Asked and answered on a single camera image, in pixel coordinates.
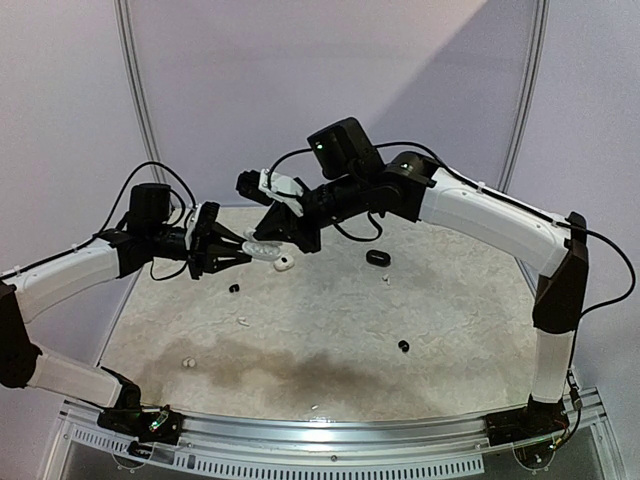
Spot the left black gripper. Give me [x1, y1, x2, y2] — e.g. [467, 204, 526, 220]
[149, 221, 254, 280]

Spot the white oval charging case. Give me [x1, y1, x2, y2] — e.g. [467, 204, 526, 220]
[242, 229, 282, 262]

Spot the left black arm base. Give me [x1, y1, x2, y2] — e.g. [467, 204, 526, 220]
[97, 405, 185, 445]

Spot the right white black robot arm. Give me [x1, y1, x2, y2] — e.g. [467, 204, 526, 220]
[237, 117, 589, 436]

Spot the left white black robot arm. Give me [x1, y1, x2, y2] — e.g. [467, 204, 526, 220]
[1, 183, 252, 434]

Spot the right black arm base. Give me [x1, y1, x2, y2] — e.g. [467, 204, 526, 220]
[483, 397, 569, 446]

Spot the small white charging case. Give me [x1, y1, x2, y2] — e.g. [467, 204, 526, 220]
[273, 255, 295, 272]

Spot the black oval charging case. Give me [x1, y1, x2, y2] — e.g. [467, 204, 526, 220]
[365, 249, 391, 268]

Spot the black earbud right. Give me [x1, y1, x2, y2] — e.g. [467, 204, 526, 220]
[398, 340, 410, 353]

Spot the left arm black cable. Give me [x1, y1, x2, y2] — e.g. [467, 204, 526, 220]
[107, 160, 199, 226]

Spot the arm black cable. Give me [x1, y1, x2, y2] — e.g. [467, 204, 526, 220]
[107, 160, 199, 226]
[264, 142, 636, 316]

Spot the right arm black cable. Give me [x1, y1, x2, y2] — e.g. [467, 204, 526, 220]
[264, 142, 636, 316]

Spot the aluminium front rail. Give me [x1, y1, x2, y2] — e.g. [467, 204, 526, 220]
[45, 390, 625, 479]

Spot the left aluminium corner post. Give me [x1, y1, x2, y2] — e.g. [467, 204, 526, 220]
[114, 0, 169, 183]

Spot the aluminium corner post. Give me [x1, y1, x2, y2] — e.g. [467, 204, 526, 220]
[489, 0, 550, 214]
[114, 0, 169, 183]

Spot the right aluminium corner post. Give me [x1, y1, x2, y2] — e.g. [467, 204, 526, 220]
[489, 0, 550, 214]

